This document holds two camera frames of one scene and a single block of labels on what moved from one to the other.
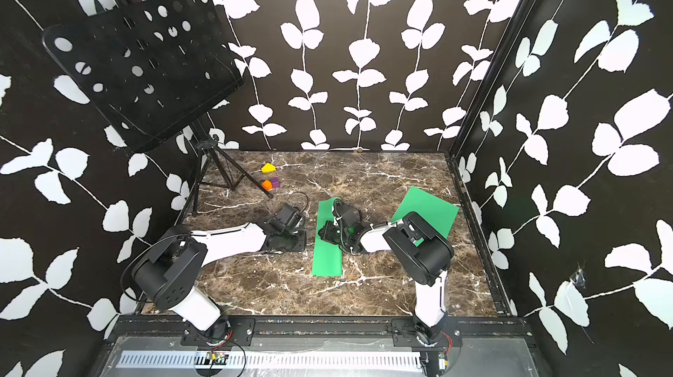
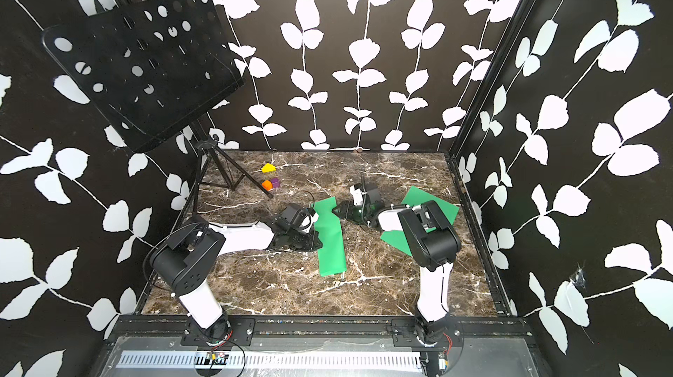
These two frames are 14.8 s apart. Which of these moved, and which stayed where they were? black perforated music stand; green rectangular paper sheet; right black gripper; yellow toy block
Moved: right black gripper
Stayed: black perforated music stand; yellow toy block; green rectangular paper sheet
